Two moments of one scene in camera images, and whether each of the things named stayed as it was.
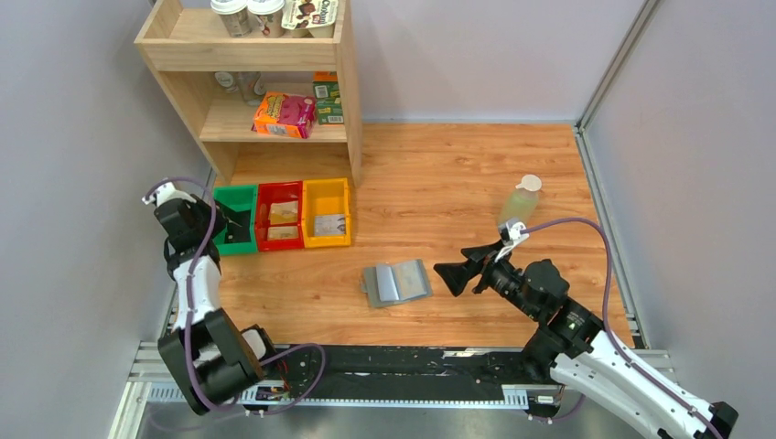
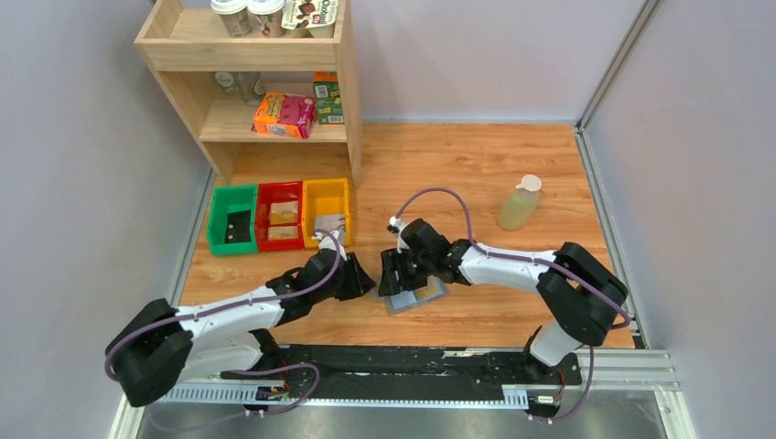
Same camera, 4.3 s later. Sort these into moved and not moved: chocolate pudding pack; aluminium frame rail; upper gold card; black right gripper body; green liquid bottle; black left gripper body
Moved: black left gripper body; black right gripper body
Not moved: chocolate pudding pack; upper gold card; aluminium frame rail; green liquid bottle
